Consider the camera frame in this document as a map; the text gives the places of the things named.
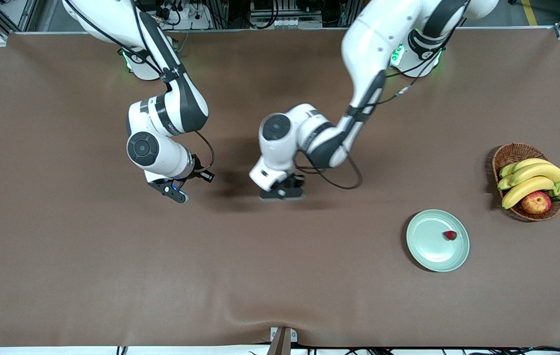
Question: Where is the pale green round plate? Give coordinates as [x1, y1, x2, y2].
[406, 209, 470, 273]

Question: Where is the brown table mat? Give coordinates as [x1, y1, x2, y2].
[0, 29, 560, 348]

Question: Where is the white power strip with plugs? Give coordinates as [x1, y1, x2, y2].
[162, 0, 211, 30]

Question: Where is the white socket strip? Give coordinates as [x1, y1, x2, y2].
[250, 17, 323, 29]

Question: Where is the brown wicker basket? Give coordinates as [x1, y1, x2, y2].
[492, 142, 560, 222]

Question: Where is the yellow banana bunch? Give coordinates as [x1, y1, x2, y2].
[497, 158, 560, 210]

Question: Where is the red yellow apple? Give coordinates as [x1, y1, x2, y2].
[521, 191, 553, 215]

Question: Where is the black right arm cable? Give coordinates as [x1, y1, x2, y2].
[75, 0, 215, 172]

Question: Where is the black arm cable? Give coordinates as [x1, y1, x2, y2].
[294, 0, 473, 190]
[75, 0, 215, 172]

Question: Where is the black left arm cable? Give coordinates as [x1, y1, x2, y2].
[294, 0, 473, 190]

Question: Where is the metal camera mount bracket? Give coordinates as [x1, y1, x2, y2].
[270, 326, 298, 355]

